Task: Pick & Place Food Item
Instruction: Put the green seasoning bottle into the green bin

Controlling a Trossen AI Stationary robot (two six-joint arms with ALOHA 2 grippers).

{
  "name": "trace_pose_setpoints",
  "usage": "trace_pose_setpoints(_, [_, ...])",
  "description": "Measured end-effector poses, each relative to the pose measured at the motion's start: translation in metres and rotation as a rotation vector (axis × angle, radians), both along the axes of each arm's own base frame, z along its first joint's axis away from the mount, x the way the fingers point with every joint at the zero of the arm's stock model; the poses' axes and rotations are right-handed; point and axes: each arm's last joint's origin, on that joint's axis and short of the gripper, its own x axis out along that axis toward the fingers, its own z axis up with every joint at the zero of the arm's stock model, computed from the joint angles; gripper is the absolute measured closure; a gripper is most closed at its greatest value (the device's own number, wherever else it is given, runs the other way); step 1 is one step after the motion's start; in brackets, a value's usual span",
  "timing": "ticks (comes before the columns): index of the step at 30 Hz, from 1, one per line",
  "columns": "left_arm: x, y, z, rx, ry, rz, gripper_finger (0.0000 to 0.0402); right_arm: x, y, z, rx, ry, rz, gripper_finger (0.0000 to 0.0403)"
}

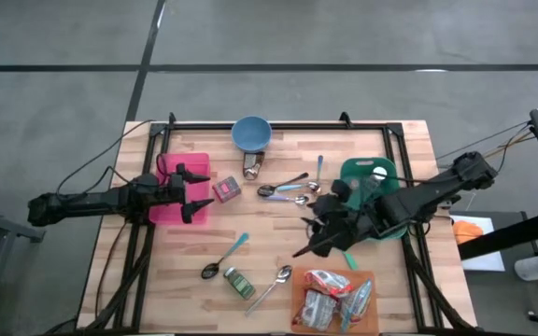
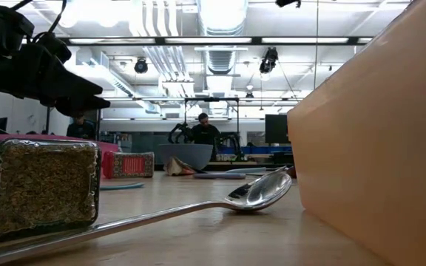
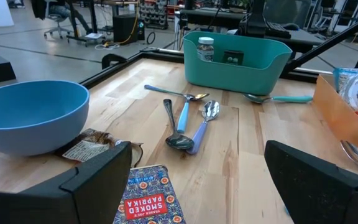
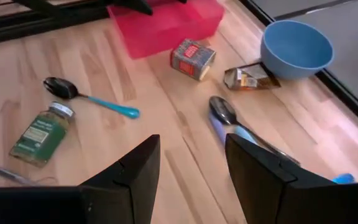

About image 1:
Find orange plastic bin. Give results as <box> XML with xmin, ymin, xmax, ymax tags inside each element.
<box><xmin>290</xmin><ymin>265</ymin><xmax>380</xmax><ymax>336</ymax></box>

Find snack packets in bin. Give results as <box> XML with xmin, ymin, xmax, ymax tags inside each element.
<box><xmin>290</xmin><ymin>287</ymin><xmax>339</xmax><ymax>331</ymax></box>

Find teal plastic bin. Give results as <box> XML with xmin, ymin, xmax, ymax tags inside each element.
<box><xmin>338</xmin><ymin>157</ymin><xmax>409</xmax><ymax>242</ymax></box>

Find all silver metal spoon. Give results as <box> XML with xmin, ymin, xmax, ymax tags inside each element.
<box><xmin>244</xmin><ymin>264</ymin><xmax>294</xmax><ymax>317</ymax></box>

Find blue bowl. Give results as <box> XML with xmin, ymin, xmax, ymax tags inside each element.
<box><xmin>230</xmin><ymin>115</ymin><xmax>274</xmax><ymax>153</ymax></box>

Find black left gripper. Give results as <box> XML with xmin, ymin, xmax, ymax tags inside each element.
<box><xmin>156</xmin><ymin>163</ymin><xmax>216</xmax><ymax>225</ymax></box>

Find orange chicken ramen packet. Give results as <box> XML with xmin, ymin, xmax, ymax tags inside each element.
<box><xmin>303</xmin><ymin>269</ymin><xmax>355</xmax><ymax>299</ymax></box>

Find gold spoon blue handle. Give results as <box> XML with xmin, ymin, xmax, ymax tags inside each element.
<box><xmin>314</xmin><ymin>154</ymin><xmax>325</xmax><ymax>188</ymax></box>

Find black aluminium table frame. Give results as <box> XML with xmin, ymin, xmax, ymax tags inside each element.
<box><xmin>81</xmin><ymin>111</ymin><xmax>478</xmax><ymax>335</ymax></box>

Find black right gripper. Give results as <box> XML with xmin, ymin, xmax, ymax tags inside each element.
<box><xmin>291</xmin><ymin>189</ymin><xmax>383</xmax><ymax>259</ymax></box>

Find black spoon teal handle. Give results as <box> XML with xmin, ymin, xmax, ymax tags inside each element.
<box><xmin>200</xmin><ymin>231</ymin><xmax>250</xmax><ymax>281</ymax></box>

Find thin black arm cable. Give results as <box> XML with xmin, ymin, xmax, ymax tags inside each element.
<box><xmin>56</xmin><ymin>119</ymin><xmax>158</xmax><ymax>197</ymax></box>

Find silver spoon light blue handle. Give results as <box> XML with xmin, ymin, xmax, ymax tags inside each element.
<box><xmin>274</xmin><ymin>181</ymin><xmax>322</xmax><ymax>194</ymax></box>

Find white paper sheet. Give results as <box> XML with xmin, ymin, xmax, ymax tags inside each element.
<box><xmin>448</xmin><ymin>214</ymin><xmax>507</xmax><ymax>273</ymax></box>

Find pink plastic bin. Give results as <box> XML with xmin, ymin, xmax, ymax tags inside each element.
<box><xmin>149</xmin><ymin>151</ymin><xmax>212</xmax><ymax>226</ymax></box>

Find brown foil pouch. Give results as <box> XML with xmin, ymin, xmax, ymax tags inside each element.
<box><xmin>242</xmin><ymin>149</ymin><xmax>266</xmax><ymax>181</ymax></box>

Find blue ramen packet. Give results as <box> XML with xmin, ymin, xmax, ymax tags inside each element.
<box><xmin>339</xmin><ymin>278</ymin><xmax>374</xmax><ymax>333</ymax></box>

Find green label spice jar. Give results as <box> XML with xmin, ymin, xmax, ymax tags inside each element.
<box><xmin>222</xmin><ymin>266</ymin><xmax>257</xmax><ymax>301</ymax></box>

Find orange cloth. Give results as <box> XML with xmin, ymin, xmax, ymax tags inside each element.
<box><xmin>452</xmin><ymin>219</ymin><xmax>486</xmax><ymax>246</ymax></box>

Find thin cable bundle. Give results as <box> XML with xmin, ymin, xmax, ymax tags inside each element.
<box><xmin>436</xmin><ymin>119</ymin><xmax>531</xmax><ymax>162</ymax></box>

